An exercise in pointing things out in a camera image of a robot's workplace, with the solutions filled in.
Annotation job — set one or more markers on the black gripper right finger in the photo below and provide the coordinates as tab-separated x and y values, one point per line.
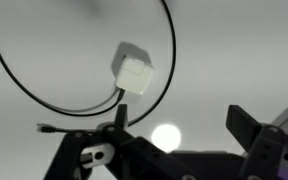
260	150

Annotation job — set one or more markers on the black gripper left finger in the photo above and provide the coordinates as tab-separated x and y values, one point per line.
137	156

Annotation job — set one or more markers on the white charger power adapter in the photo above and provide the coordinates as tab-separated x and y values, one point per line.
134	75

